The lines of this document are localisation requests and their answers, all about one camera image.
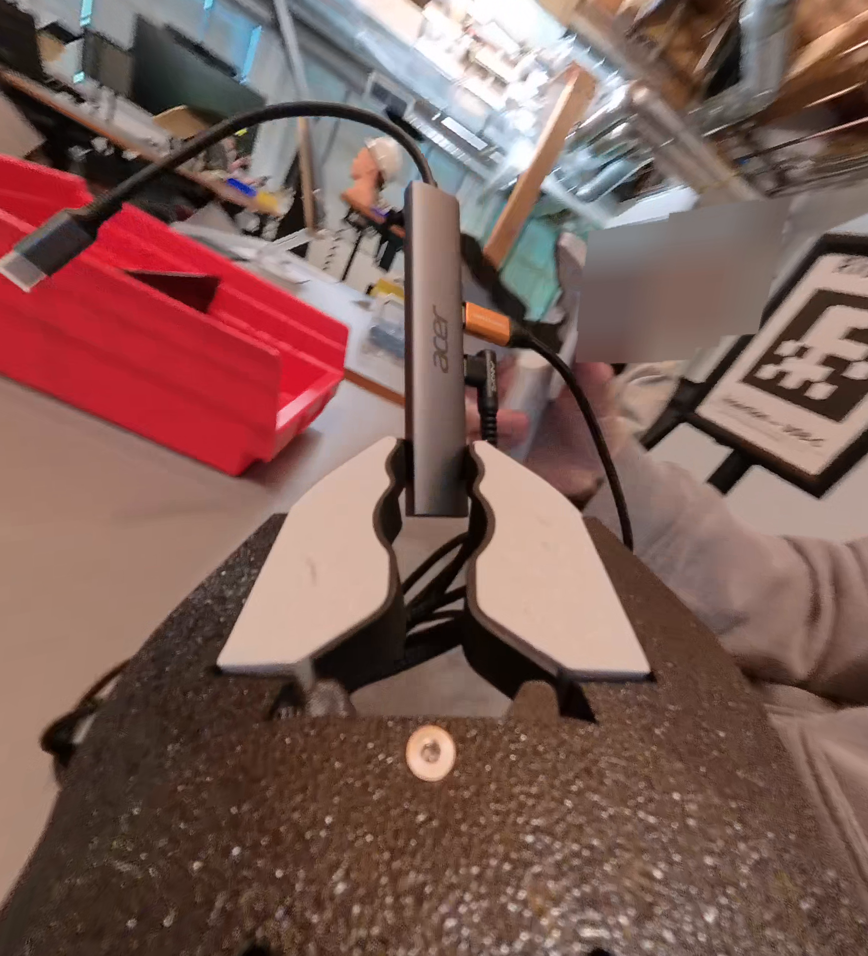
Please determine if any person's grey sweatshirt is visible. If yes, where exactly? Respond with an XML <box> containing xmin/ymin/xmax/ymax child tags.
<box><xmin>766</xmin><ymin>672</ymin><xmax>868</xmax><ymax>956</ymax></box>

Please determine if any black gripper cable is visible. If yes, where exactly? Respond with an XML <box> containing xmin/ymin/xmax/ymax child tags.
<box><xmin>40</xmin><ymin>657</ymin><xmax>130</xmax><ymax>772</ymax></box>

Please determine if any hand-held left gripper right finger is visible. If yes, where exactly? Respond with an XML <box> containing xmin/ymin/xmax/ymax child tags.
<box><xmin>466</xmin><ymin>441</ymin><xmax>656</xmax><ymax>684</ymax></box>

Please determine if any clear plastic bag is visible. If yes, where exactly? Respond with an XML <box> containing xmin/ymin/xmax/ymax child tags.
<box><xmin>364</xmin><ymin>297</ymin><xmax>407</xmax><ymax>357</ymax></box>

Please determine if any person's right forearm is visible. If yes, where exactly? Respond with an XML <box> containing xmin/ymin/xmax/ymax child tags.
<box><xmin>606</xmin><ymin>441</ymin><xmax>868</xmax><ymax>707</ymax></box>

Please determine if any black monitor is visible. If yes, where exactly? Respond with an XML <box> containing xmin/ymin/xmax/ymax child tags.
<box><xmin>131</xmin><ymin>18</ymin><xmax>267</xmax><ymax>125</ymax></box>

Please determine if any person's right hand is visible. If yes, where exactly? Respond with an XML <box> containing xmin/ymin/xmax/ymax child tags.
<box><xmin>494</xmin><ymin>362</ymin><xmax>629</xmax><ymax>503</ymax></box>

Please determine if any white helmet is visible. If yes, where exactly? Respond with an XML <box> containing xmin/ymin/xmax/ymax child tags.
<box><xmin>363</xmin><ymin>136</ymin><xmax>405</xmax><ymax>180</ymax></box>

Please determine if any red plastic bin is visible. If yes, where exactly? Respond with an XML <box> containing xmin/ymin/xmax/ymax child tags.
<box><xmin>0</xmin><ymin>142</ymin><xmax>350</xmax><ymax>478</ymax></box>

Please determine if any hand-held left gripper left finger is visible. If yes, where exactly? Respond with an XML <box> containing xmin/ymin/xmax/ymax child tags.
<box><xmin>216</xmin><ymin>435</ymin><xmax>407</xmax><ymax>677</ymax></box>

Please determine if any black cable with angled plug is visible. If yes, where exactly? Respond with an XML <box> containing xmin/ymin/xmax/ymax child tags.
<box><xmin>464</xmin><ymin>350</ymin><xmax>506</xmax><ymax>451</ymax></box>

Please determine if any wooden beam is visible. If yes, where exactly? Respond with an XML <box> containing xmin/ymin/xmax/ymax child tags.
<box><xmin>485</xmin><ymin>63</ymin><xmax>598</xmax><ymax>267</ymax></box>

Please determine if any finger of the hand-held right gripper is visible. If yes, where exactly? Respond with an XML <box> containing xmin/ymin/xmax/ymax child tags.
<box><xmin>464</xmin><ymin>236</ymin><xmax>578</xmax><ymax>346</ymax></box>

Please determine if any grey USB hub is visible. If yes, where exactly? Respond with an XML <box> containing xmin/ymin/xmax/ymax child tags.
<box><xmin>402</xmin><ymin>181</ymin><xmax>474</xmax><ymax>518</ymax></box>

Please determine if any black cable with orange plug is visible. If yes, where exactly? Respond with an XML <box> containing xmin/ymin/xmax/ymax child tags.
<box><xmin>464</xmin><ymin>301</ymin><xmax>635</xmax><ymax>554</ymax></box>

